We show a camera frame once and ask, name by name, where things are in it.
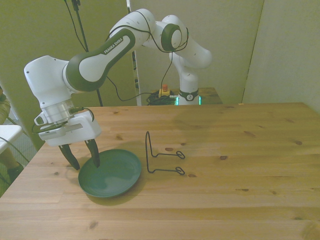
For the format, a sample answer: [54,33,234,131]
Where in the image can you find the dark green round plate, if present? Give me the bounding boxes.
[77,149,143,199]

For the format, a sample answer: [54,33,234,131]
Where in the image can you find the yellow emergency stop button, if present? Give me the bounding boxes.
[157,84,172,98]

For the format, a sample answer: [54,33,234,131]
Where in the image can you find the black wire plate stand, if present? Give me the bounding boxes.
[145,131,186,177]

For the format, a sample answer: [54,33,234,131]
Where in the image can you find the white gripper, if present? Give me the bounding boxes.
[38,111,102,171]

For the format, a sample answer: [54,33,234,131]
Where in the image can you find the coiled black cables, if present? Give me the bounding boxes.
[146,91,179,106]

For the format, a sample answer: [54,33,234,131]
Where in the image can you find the black tripod stand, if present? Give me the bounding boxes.
[63,0,105,107]

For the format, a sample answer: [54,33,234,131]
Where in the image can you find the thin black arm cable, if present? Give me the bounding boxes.
[69,11,190,118]

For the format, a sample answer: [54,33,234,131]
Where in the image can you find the white side table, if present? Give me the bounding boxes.
[0,124,23,155]

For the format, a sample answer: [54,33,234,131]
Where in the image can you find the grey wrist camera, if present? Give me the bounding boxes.
[31,112,68,138]

